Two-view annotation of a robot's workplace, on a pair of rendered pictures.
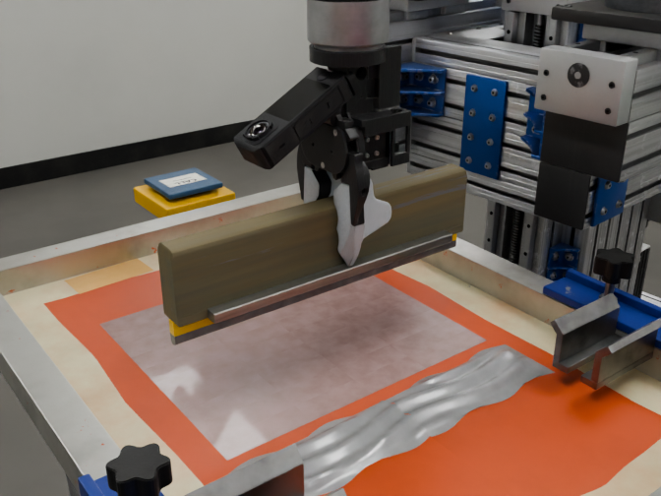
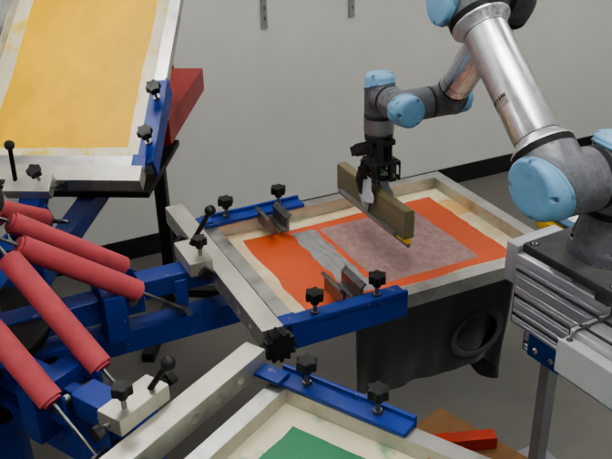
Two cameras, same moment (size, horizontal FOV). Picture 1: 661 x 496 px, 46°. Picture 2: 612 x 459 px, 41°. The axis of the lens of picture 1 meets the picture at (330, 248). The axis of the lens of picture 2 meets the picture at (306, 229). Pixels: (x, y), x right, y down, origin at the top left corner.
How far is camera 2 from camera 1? 2.22 m
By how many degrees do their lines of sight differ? 88
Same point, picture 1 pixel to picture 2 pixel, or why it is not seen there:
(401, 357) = (371, 263)
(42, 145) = not seen: outside the picture
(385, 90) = (378, 154)
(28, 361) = not seen: hidden behind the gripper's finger
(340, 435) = (323, 245)
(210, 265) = (342, 175)
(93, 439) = (321, 200)
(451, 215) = (399, 227)
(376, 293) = (428, 263)
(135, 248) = (471, 207)
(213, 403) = (350, 227)
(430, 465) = (304, 260)
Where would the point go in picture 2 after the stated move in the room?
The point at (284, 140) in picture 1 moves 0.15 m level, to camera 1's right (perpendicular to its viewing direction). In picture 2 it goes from (353, 149) to (345, 172)
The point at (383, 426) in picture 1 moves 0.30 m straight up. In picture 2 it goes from (325, 252) to (324, 147)
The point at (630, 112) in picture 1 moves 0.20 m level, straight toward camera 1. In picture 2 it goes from (515, 279) to (427, 255)
